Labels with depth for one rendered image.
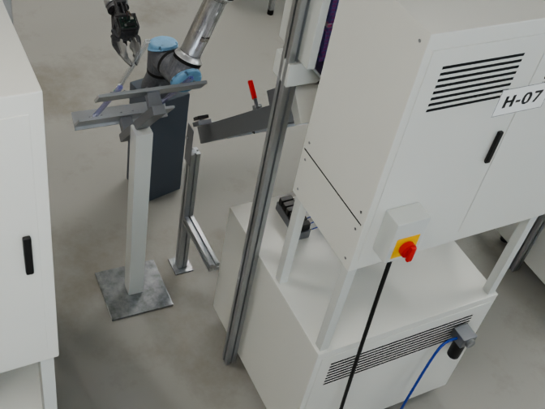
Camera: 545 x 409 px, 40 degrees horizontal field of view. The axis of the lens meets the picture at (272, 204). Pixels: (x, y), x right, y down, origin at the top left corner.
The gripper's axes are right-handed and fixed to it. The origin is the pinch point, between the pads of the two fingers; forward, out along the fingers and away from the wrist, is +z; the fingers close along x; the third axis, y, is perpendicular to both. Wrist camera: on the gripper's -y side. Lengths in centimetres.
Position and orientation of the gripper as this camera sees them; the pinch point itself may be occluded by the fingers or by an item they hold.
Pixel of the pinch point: (132, 62)
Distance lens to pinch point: 252.9
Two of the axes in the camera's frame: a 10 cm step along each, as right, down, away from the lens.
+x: 8.9, -2.0, 4.0
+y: 3.2, -3.4, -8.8
